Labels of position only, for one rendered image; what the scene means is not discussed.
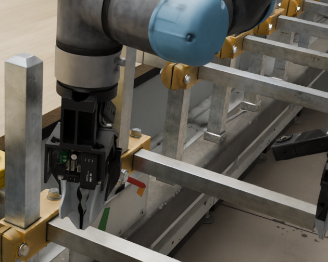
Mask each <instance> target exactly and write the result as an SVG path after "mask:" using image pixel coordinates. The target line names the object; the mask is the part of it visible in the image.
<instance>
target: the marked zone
mask: <svg viewBox="0 0 328 262"><path fill-rule="evenodd" d="M109 210H110V207H108V208H105V209H104V212H103V215H102V218H101V220H100V223H99V226H98V229H99V230H101V231H104V232H105V230H106V225H107V220H108V215H109Z"/></svg>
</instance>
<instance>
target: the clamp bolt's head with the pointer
mask: <svg viewBox="0 0 328 262"><path fill-rule="evenodd" d="M122 181H123V182H126V181H127V182H129V183H131V184H133V185H136V186H138V187H140V188H146V185H145V184H144V183H143V182H141V181H138V180H136V179H134V178H132V177H130V176H129V173H128V172H125V174H124V176H123V179H122Z"/></svg>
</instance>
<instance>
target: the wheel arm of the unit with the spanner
mask: <svg viewBox="0 0 328 262"><path fill-rule="evenodd" d="M133 169H134V170H136V171H139V172H142V173H145V174H148V175H151V176H154V177H157V178H160V179H163V180H166V181H169V182H172V183H174V184H177V185H180V186H183V187H186V188H189V189H192V190H195V191H198V192H201V193H204V194H207V195H210V196H212V197H215V198H218V199H221V200H224V201H227V202H230V203H233V204H236V205H239V206H242V207H245V208H248V209H251V210H253V211H256V212H259V213H262V214H265V215H268V216H271V217H274V218H277V219H280V220H283V221H286V222H289V223H291V224H294V225H297V226H300V227H303V228H306V229H309V230H313V229H314V228H315V226H316V210H317V205H314V204H311V203H307V202H304V201H301V200H298V199H295V198H292V197H289V196H286V195H283V194H280V193H277V192H274V191H271V190H268V189H265V188H262V187H258V186H255V185H252V184H249V183H246V182H243V181H240V180H237V179H234V178H231V177H228V176H224V175H221V174H218V173H215V172H212V171H209V170H206V169H203V168H200V167H197V166H194V165H191V164H188V163H185V162H181V161H178V160H175V159H172V158H169V157H167V156H164V155H161V154H158V153H154V152H151V151H148V150H145V149H141V150H139V151H138V152H137V153H135V154H134V158H133Z"/></svg>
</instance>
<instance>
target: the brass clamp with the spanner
mask: <svg viewBox="0 0 328 262"><path fill-rule="evenodd" d="M130 133H131V130H130ZM141 135H142V136H141V137H140V138H133V137H131V136H130V134H129V146H128V150H127V151H126V152H124V153H123V154H122V155H121V159H122V168H125V169H127V170H128V171H129V176H130V175H131V174H132V173H133V172H135V171H136V170H134V169H133V158H134V154H135V153H137V152H138V151H139V150H141V149H145V150H148V151H150V142H151V137H150V136H146V135H143V134H141Z"/></svg>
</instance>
